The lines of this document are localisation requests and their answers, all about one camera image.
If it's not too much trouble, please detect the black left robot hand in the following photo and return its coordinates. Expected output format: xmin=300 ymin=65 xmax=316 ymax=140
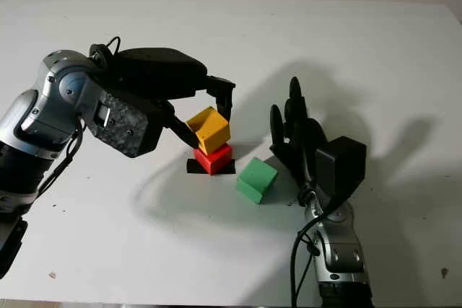
xmin=96 ymin=47 xmax=237 ymax=149

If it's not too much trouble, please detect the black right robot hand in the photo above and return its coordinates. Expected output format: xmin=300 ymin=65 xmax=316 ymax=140
xmin=269 ymin=76 xmax=329 ymax=194

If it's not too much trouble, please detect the green wooden block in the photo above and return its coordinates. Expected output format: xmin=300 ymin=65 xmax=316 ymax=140
xmin=235 ymin=157 xmax=279 ymax=205

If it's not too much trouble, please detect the yellow wooden block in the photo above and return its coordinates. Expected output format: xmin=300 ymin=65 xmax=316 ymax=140
xmin=185 ymin=106 xmax=231 ymax=155

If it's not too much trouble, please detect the red wooden block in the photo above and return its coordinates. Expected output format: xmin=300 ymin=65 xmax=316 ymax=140
xmin=193 ymin=143 xmax=234 ymax=176

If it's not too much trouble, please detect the black tape strip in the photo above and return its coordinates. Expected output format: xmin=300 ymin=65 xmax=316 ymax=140
xmin=186 ymin=158 xmax=236 ymax=175

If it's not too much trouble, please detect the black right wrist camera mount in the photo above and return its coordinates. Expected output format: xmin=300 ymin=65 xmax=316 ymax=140
xmin=314 ymin=136 xmax=367 ymax=201

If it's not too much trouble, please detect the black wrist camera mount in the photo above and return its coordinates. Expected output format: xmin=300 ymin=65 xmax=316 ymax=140
xmin=314 ymin=136 xmax=367 ymax=201
xmin=84 ymin=89 xmax=164 ymax=159

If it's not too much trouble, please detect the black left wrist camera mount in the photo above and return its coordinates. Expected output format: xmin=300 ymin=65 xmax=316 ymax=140
xmin=84 ymin=89 xmax=164 ymax=159

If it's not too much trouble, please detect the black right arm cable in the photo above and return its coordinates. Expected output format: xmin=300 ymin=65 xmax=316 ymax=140
xmin=289 ymin=195 xmax=352 ymax=308

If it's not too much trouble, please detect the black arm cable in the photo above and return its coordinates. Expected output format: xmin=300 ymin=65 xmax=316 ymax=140
xmin=37 ymin=35 xmax=122 ymax=198
xmin=289 ymin=195 xmax=352 ymax=308

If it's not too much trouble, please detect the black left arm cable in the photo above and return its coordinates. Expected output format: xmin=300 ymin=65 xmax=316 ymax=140
xmin=37 ymin=35 xmax=122 ymax=198

